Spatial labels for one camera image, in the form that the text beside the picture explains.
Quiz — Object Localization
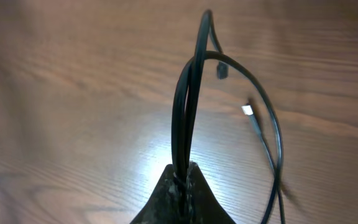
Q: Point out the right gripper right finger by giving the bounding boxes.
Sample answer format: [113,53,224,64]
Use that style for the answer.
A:
[186,162,235,224]

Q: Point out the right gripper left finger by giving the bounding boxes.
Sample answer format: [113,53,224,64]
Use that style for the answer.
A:
[130,164,179,224]

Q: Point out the black USB cable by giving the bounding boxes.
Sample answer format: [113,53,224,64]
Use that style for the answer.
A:
[171,9,287,224]

